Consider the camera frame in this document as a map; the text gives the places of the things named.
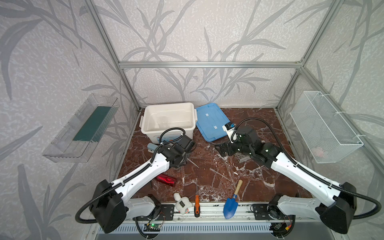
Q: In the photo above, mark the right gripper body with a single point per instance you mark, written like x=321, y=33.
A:
x=229, y=148

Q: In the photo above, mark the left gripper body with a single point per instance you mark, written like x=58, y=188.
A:
x=182, y=154

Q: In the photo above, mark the clear plastic pipette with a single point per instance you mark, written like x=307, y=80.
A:
x=230, y=180

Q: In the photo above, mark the white plastic bin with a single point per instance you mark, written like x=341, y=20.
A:
x=159, y=118

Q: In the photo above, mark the clear acrylic test tube rack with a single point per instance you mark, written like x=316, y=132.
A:
x=243, y=159

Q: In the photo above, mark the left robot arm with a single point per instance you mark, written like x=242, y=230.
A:
x=113, y=201

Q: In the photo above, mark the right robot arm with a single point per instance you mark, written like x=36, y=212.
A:
x=332, y=207

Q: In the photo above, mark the grey-blue flat tool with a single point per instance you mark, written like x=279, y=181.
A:
x=151, y=147

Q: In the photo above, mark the red small object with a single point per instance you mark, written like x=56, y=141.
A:
x=165, y=179

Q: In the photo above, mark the blue plastic bin lid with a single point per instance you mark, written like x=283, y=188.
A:
x=210, y=122

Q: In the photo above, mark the blue garden trowel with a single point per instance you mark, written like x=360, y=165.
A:
x=231, y=204

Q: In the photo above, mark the pink object in basket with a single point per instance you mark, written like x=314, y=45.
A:
x=318, y=152

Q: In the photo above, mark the green circuit board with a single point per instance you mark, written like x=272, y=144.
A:
x=151, y=227

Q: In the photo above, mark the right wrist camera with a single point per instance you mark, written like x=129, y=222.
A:
x=230, y=129

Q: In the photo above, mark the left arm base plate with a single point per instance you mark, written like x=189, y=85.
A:
x=164, y=213

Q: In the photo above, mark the orange handled screwdriver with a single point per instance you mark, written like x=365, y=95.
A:
x=197, y=208

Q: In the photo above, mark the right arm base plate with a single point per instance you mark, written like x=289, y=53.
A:
x=262, y=211

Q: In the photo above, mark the white wire basket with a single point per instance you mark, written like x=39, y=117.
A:
x=322, y=125

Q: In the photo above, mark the clear wall shelf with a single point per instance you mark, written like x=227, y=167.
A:
x=79, y=138

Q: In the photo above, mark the aluminium frame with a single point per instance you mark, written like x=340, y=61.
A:
x=210, y=64

